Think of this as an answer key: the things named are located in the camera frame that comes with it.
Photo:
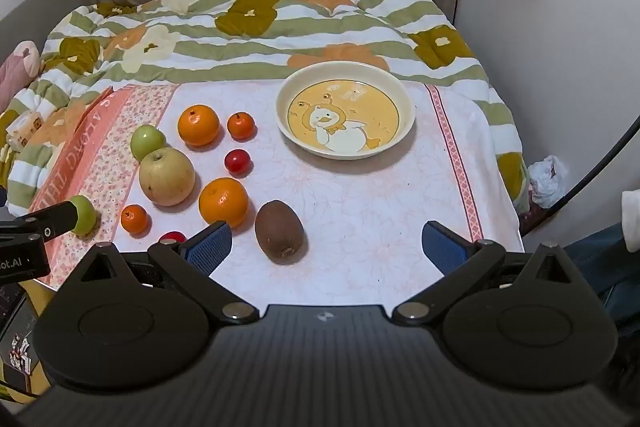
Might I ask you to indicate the large orange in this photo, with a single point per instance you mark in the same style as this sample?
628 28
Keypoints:
198 125
223 202

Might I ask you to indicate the small red fruit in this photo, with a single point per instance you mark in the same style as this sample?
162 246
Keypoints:
172 237
237 161

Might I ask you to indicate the small tangerine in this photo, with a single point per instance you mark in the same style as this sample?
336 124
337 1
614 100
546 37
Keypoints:
134 219
241 126

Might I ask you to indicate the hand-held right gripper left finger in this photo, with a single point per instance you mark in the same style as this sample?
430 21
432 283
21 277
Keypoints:
212 248

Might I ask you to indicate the white cloth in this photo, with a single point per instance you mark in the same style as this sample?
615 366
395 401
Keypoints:
631 219

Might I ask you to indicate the person's blue jeans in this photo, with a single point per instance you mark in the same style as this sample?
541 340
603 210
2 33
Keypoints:
602 262

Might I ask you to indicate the cream cartoon duck plate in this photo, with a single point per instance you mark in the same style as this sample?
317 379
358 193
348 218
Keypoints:
346 111

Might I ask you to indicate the white plastic bag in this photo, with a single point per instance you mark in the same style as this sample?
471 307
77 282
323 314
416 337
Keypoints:
547 181

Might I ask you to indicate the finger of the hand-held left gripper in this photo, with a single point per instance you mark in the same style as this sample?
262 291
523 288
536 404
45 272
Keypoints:
52 218

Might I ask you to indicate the green striped floral blanket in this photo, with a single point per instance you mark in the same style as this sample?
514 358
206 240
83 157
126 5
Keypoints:
320 27

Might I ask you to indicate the large yellow apple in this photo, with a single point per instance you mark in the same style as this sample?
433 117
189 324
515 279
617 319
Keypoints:
166 177

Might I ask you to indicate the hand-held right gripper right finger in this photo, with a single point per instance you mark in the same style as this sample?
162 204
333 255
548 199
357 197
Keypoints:
442 248

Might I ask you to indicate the green apple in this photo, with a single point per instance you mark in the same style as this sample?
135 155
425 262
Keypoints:
148 142
85 216

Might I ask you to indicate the grey bed headboard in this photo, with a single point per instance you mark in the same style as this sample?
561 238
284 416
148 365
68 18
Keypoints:
35 7

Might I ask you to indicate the printed tissue pack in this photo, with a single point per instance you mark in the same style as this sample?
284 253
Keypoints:
22 130

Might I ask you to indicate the brown kiwi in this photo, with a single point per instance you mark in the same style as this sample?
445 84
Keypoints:
279 231

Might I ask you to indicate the dark printed box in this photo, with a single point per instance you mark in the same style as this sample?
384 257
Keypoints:
15 342

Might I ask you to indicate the pink plush toy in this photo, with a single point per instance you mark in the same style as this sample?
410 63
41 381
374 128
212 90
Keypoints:
20 67

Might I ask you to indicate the pink floral cloth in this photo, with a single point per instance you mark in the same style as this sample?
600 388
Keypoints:
360 202

